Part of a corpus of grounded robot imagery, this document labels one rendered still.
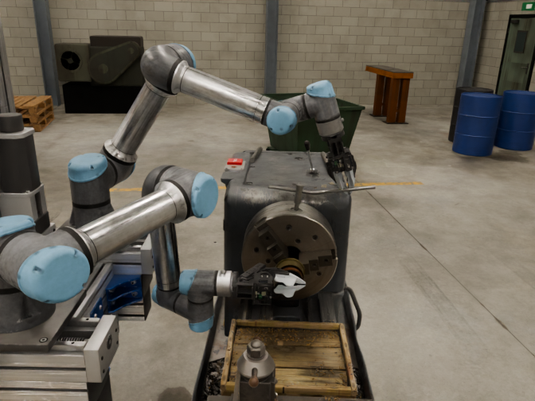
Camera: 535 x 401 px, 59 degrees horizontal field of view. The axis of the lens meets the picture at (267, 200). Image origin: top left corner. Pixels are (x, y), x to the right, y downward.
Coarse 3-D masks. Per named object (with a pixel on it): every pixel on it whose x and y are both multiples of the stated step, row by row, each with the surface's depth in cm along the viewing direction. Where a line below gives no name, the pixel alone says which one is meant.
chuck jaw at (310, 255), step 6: (300, 252) 154; (306, 252) 153; (312, 252) 153; (318, 252) 152; (324, 252) 151; (330, 252) 151; (300, 258) 150; (306, 258) 150; (312, 258) 149; (318, 258) 150; (324, 258) 150; (330, 258) 150; (306, 264) 146; (312, 264) 148; (318, 264) 150; (324, 264) 150; (330, 264) 150; (306, 270) 147; (312, 270) 149; (318, 270) 149
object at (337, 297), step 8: (312, 296) 177; (336, 296) 176; (232, 304) 181; (280, 304) 178; (288, 304) 178; (296, 304) 178; (336, 304) 178; (232, 312) 182; (336, 312) 179; (224, 320) 187
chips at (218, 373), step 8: (216, 360) 185; (224, 360) 183; (208, 368) 175; (216, 368) 181; (208, 376) 169; (216, 376) 175; (360, 376) 181; (208, 384) 171; (216, 384) 168; (360, 384) 177; (208, 392) 166; (216, 392) 164; (360, 392) 171
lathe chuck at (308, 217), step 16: (272, 208) 156; (288, 208) 154; (304, 208) 156; (256, 224) 154; (272, 224) 151; (288, 224) 150; (304, 224) 150; (320, 224) 150; (256, 240) 153; (288, 240) 152; (304, 240) 152; (320, 240) 152; (256, 256) 155; (336, 256) 157; (320, 272) 156; (304, 288) 158; (320, 288) 158
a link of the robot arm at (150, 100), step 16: (176, 48) 139; (192, 64) 145; (144, 96) 146; (160, 96) 146; (128, 112) 151; (144, 112) 148; (128, 128) 151; (144, 128) 152; (112, 144) 155; (128, 144) 153; (112, 160) 154; (128, 160) 156; (128, 176) 165
